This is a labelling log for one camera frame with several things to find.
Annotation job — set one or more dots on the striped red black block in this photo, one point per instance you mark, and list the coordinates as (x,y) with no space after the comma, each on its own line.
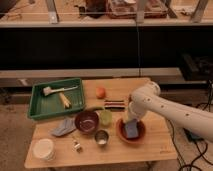
(114,104)

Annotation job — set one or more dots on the yellow corn cob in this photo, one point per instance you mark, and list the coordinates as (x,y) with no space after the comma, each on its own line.
(66,103)

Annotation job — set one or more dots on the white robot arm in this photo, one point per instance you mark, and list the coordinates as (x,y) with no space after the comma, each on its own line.
(147,98)

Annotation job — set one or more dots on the white stacked plates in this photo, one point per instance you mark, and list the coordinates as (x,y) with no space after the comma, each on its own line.
(44,149)

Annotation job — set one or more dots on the orange fruit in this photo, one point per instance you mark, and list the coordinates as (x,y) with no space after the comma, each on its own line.
(100,92)

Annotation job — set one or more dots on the green plastic cup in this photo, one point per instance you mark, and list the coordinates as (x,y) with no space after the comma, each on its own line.
(105,117)

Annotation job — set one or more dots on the orange bowl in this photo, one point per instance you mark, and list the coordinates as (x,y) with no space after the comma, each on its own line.
(120,132)

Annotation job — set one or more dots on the blue sponge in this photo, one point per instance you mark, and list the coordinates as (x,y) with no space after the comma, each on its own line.
(131,130)

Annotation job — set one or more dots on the grey folded cloth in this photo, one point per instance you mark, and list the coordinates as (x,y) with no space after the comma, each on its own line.
(65,127)

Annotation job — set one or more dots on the blue box on floor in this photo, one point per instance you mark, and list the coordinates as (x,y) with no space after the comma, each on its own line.
(192,137)

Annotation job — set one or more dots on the green plastic tray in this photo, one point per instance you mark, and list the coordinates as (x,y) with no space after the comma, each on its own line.
(44,107)

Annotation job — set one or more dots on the small metal cup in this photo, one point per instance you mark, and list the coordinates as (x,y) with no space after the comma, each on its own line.
(101,137)

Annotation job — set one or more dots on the dark red bowl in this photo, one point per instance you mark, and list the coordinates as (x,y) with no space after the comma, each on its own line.
(87,122)

